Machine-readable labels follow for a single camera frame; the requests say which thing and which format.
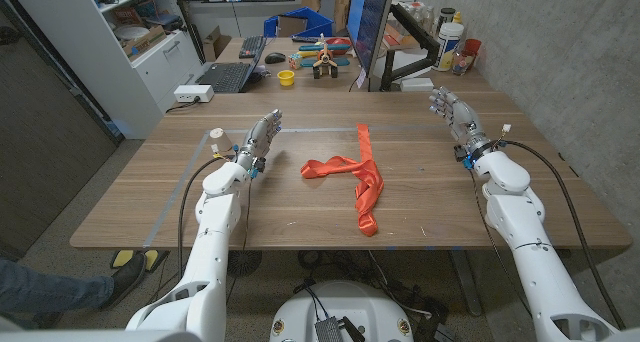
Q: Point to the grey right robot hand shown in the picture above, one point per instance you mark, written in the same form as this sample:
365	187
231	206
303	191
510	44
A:
462	119

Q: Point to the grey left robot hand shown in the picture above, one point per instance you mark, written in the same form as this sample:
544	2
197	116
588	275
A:
260	137

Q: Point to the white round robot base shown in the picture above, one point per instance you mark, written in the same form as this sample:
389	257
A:
345	307

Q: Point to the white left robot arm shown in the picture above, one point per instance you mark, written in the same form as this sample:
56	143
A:
212	242

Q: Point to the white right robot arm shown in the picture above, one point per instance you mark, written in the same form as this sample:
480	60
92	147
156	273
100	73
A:
537	262

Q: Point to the clear glass jar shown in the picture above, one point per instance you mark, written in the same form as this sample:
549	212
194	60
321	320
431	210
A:
462	63

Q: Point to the flat white box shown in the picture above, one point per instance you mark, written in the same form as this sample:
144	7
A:
416	84

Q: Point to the yellow plastic cup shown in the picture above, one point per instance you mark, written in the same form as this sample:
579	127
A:
286	78

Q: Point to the black laptop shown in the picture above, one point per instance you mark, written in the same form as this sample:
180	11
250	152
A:
225	77

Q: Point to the red plastic cup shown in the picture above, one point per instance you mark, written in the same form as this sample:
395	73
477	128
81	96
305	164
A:
472	47

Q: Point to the white wipes canister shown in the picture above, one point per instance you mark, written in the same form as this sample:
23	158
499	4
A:
448	47

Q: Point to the black computer mouse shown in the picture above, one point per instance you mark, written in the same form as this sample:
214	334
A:
275	58

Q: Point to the white power strip box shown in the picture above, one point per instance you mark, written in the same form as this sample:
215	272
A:
192	93

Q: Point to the colourful toy cube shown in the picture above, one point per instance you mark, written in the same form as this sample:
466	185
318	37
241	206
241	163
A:
295	61

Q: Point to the black keyboard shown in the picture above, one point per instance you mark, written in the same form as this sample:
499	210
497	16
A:
252	47

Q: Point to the wooden toy airplane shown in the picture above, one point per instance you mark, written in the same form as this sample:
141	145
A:
325	59

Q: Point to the open cardboard box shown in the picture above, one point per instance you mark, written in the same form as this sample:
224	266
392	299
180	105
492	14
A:
215	44

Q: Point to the dark lidded bottle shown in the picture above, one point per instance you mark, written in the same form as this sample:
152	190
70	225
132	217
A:
446	17

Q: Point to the orange satin ribbon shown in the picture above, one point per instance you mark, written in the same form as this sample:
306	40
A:
370	182

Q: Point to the white shelf cabinet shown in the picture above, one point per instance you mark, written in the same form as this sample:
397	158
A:
155	77

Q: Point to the red bowl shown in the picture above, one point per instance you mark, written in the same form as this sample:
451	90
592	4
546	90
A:
340	43

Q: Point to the black round grille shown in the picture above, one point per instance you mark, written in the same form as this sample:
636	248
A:
243	263

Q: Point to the blue plastic bin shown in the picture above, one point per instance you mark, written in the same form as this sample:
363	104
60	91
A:
312	19

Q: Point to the black computer monitor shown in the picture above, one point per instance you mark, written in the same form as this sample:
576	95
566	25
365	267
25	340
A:
367	17

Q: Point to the cardboard box in cabinet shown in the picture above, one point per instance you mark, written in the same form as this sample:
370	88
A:
145	42

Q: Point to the yellow foot pedal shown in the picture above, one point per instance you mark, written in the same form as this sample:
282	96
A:
155	257

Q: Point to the person leg in jeans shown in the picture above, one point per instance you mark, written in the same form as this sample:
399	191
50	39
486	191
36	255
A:
50	289

